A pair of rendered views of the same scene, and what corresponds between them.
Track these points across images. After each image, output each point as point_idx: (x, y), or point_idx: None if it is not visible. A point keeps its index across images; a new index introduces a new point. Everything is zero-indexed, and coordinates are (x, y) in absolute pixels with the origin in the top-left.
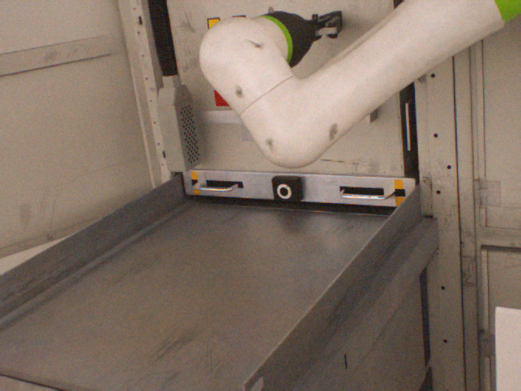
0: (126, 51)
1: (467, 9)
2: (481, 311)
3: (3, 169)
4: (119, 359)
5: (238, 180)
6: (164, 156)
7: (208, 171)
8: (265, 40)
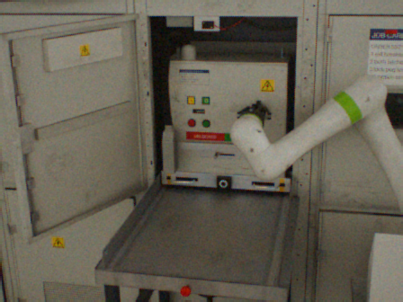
0: (136, 108)
1: (340, 121)
2: (316, 239)
3: (81, 173)
4: (197, 264)
5: (195, 177)
6: (151, 164)
7: (178, 172)
8: (261, 128)
